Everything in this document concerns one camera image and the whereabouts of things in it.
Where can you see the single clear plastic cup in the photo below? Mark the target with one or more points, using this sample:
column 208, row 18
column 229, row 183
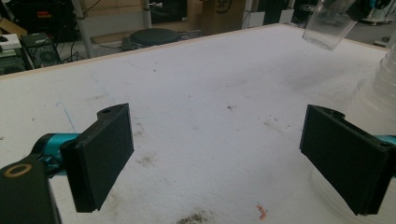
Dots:
column 327, row 28

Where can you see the grey metal stand leg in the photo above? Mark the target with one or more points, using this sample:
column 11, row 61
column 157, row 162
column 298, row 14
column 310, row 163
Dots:
column 82, row 28
column 147, row 14

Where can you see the small pink scrap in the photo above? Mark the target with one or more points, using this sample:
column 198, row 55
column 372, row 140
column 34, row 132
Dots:
column 262, row 212

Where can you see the brown cardboard box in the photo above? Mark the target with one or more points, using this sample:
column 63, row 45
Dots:
column 222, row 17

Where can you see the black round stool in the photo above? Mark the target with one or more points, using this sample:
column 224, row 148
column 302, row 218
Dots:
column 154, row 36

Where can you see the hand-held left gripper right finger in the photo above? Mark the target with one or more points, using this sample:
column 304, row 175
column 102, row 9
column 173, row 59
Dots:
column 345, row 158

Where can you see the white foam mat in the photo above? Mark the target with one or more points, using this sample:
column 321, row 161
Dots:
column 202, row 93

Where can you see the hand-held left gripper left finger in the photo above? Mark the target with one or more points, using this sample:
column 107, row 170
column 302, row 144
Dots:
column 99, row 155

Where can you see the white box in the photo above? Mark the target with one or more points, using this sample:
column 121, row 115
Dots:
column 11, row 42

